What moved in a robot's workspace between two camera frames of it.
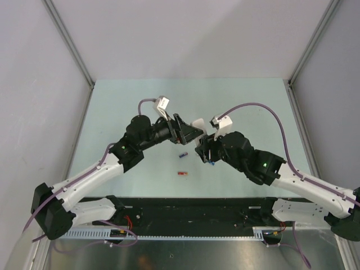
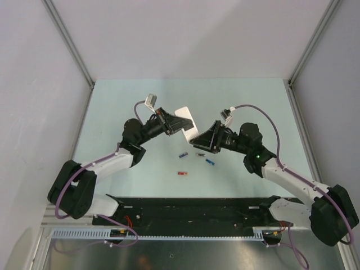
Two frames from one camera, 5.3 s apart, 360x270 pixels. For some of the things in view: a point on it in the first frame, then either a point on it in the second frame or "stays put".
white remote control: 199,124 -> 189,134
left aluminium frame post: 71,43 stays put
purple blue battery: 186,153 stays put
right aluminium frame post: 291,88 stays put
